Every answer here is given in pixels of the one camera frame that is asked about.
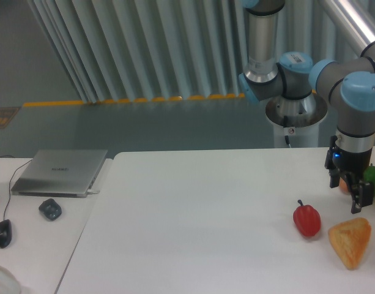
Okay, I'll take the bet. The white cap with orange print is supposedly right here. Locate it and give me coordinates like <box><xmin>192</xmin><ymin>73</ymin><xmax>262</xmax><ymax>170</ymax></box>
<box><xmin>0</xmin><ymin>266</ymin><xmax>21</xmax><ymax>294</ymax></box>

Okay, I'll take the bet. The silver laptop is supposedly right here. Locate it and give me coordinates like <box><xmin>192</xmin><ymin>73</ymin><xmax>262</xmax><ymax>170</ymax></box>
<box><xmin>11</xmin><ymin>149</ymin><xmax>108</xmax><ymax>198</ymax></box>

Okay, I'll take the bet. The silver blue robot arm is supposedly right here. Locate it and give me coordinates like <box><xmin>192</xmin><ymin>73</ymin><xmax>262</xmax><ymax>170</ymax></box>
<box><xmin>239</xmin><ymin>1</ymin><xmax>375</xmax><ymax>214</ymax></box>

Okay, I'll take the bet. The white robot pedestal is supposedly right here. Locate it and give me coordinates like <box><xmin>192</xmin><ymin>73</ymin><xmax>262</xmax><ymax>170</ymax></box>
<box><xmin>265</xmin><ymin>93</ymin><xmax>328</xmax><ymax>148</ymax></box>

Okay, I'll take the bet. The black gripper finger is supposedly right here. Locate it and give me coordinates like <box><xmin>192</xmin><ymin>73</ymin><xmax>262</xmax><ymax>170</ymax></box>
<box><xmin>329</xmin><ymin>168</ymin><xmax>341</xmax><ymax>188</ymax></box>
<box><xmin>344</xmin><ymin>173</ymin><xmax>374</xmax><ymax>213</ymax></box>

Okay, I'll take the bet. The triangular toasted bread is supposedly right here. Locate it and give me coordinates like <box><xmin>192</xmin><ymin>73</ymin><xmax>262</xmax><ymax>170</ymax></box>
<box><xmin>328</xmin><ymin>217</ymin><xmax>371</xmax><ymax>270</ymax></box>

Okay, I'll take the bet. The black mouse cable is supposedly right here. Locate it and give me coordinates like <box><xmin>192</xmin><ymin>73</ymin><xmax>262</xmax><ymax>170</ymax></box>
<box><xmin>0</xmin><ymin>156</ymin><xmax>34</xmax><ymax>221</ymax></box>

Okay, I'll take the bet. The white laptop charging cable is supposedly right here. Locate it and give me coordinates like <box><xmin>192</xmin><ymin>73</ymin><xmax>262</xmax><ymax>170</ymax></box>
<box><xmin>86</xmin><ymin>158</ymin><xmax>114</xmax><ymax>196</ymax></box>

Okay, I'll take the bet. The red bell pepper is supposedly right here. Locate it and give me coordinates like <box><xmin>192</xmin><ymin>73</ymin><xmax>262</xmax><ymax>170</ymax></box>
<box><xmin>292</xmin><ymin>199</ymin><xmax>321</xmax><ymax>238</ymax></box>

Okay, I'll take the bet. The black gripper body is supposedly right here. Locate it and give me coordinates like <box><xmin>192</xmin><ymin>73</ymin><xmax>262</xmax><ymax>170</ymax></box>
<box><xmin>324</xmin><ymin>135</ymin><xmax>372</xmax><ymax>178</ymax></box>

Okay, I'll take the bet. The dark grey earbuds case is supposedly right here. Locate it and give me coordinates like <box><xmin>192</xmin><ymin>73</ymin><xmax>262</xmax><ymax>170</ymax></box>
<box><xmin>39</xmin><ymin>198</ymin><xmax>62</xmax><ymax>221</ymax></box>

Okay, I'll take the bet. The brown egg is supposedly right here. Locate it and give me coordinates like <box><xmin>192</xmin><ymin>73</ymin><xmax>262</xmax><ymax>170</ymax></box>
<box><xmin>339</xmin><ymin>178</ymin><xmax>350</xmax><ymax>195</ymax></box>

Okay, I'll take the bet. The green bell pepper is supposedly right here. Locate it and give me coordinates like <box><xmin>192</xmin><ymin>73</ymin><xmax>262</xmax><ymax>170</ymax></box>
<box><xmin>363</xmin><ymin>164</ymin><xmax>375</xmax><ymax>197</ymax></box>

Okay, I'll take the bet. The black computer mouse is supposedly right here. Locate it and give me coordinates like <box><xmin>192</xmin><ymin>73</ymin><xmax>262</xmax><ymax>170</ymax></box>
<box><xmin>0</xmin><ymin>219</ymin><xmax>12</xmax><ymax>249</ymax></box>

